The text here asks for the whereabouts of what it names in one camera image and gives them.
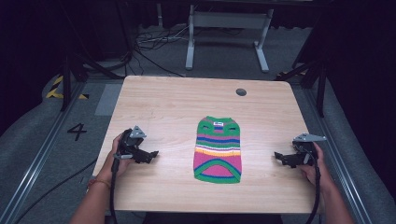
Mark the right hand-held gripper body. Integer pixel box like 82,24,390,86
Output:
291,133,328,166

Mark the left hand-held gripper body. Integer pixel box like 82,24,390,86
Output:
119,125,150,163

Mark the striped knitted pet sweater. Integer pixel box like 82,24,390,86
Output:
192,116,244,185

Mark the person's right hand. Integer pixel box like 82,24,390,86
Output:
300,142,333,191

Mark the person's left hand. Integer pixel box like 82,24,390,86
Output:
98,133,134,187

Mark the black metal stand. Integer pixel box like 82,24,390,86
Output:
275,57,329,119
60,50,126,113

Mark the metal floor rail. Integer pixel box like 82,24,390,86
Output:
301,87,374,224
0,81,88,224

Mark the black braided right gripper cable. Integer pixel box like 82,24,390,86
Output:
299,145,322,224

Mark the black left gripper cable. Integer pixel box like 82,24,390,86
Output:
108,153,134,224

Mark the orange wrist bracelet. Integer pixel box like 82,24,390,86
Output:
87,177,112,189

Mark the thin black floor cable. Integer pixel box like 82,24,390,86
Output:
12,158,99,224

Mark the tangle of floor cables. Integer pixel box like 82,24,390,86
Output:
133,23,191,78

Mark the white metal desk frame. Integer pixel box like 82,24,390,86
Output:
185,4,276,75

